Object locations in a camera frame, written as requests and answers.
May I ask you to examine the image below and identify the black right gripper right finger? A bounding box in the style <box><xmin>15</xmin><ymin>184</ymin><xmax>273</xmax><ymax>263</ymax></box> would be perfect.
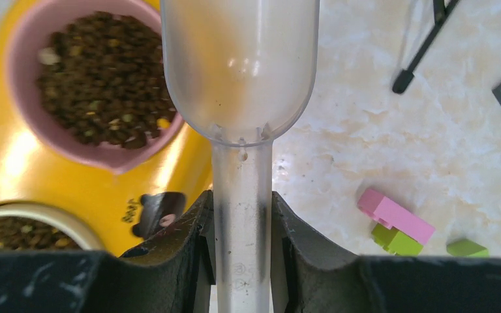
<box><xmin>271</xmin><ymin>193</ymin><xmax>501</xmax><ymax>312</ymax></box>

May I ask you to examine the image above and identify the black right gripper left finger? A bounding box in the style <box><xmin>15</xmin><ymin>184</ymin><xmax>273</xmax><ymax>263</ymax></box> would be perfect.
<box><xmin>0</xmin><ymin>190</ymin><xmax>215</xmax><ymax>313</ymax></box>

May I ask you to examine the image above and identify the clear plastic scoop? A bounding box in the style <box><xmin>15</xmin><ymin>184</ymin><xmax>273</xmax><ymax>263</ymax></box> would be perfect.
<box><xmin>160</xmin><ymin>1</ymin><xmax>320</xmax><ymax>312</ymax></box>

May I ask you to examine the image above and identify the cream food bowl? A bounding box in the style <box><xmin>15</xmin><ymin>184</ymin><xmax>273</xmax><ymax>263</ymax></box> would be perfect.
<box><xmin>0</xmin><ymin>203</ymin><xmax>104</xmax><ymax>250</ymax></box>

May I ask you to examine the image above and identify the yellow double pet feeder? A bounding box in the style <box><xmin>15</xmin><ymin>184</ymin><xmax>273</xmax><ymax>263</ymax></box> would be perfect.
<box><xmin>0</xmin><ymin>1</ymin><xmax>211</xmax><ymax>256</ymax></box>

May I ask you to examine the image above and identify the brown pet food kibble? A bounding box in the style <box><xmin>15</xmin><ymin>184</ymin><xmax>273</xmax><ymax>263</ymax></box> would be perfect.
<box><xmin>0</xmin><ymin>10</ymin><xmax>178</xmax><ymax>252</ymax></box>

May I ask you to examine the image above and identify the pink food bowl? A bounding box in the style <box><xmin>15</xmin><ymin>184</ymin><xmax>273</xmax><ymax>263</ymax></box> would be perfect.
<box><xmin>5</xmin><ymin>1</ymin><xmax>184</xmax><ymax>174</ymax></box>

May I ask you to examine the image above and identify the green toy cube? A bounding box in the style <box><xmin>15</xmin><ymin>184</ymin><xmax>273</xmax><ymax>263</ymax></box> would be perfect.
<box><xmin>371</xmin><ymin>224</ymin><xmax>423</xmax><ymax>256</ymax></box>

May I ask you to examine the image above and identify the pink toy brick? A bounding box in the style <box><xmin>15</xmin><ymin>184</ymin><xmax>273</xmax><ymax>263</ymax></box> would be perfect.
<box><xmin>357</xmin><ymin>188</ymin><xmax>435</xmax><ymax>245</ymax></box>

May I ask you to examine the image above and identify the green curved toy piece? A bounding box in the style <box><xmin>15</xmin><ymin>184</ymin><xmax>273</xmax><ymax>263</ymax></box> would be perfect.
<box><xmin>446</xmin><ymin>239</ymin><xmax>489</xmax><ymax>257</ymax></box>

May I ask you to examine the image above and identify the black tripod stand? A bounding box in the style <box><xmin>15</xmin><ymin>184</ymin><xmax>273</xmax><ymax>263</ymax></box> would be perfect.
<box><xmin>391</xmin><ymin>0</ymin><xmax>461</xmax><ymax>95</ymax></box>

